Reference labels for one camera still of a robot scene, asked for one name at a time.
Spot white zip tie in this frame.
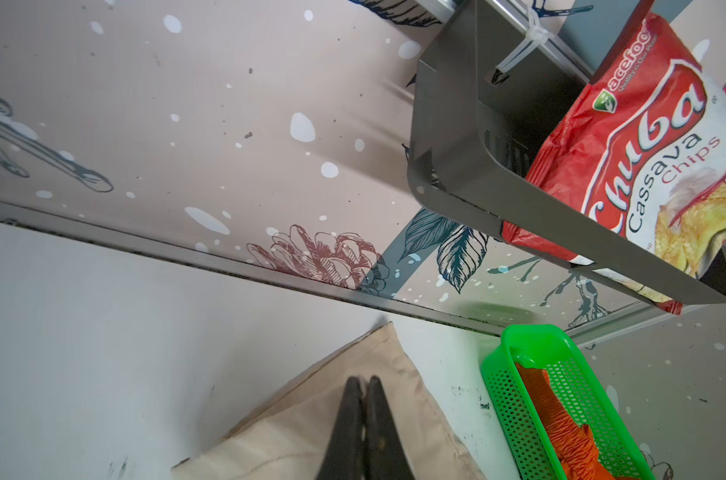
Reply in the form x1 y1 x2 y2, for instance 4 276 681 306
490 6 553 85

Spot beige shorts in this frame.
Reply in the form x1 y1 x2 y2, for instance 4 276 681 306
171 324 483 479

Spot orange shorts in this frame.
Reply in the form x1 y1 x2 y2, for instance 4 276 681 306
515 363 644 479

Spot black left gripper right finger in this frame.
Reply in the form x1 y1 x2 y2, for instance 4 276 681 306
364 376 415 480

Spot black wall basket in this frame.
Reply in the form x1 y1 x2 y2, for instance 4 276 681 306
407 0 726 306

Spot green plastic basket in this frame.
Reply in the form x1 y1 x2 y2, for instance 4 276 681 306
480 325 654 479

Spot red cassava chips bag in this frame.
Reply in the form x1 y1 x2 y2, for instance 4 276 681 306
526 13 726 279

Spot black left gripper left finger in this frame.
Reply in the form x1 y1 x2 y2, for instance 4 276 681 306
316 377 366 480

